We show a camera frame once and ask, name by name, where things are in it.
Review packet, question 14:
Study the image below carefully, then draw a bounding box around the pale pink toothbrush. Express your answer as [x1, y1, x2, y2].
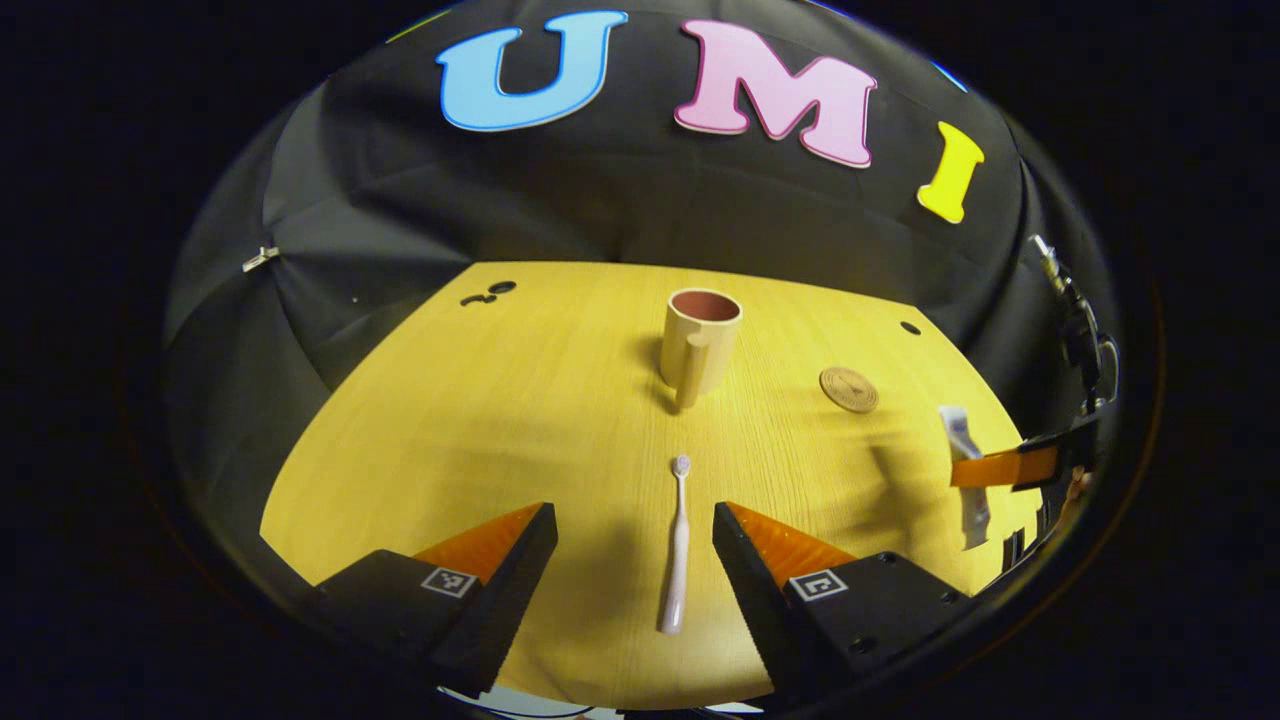
[658, 455, 693, 635]

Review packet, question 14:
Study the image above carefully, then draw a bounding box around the beige cup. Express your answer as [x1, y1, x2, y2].
[660, 288, 743, 411]

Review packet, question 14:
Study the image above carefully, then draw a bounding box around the wooden desktop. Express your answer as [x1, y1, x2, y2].
[260, 261, 1046, 711]

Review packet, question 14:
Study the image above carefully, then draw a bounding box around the black backdrop cloth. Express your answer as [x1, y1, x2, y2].
[165, 0, 1116, 561]

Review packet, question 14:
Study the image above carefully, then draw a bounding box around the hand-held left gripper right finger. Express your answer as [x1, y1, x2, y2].
[712, 501, 976, 706]

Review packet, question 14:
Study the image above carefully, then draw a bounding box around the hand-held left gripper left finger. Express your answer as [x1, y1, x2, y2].
[305, 502, 559, 699]

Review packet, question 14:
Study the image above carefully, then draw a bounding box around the round brown coaster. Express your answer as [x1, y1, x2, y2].
[820, 366, 881, 414]

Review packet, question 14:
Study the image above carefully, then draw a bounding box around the white toothpaste tube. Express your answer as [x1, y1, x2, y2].
[938, 405, 993, 551]

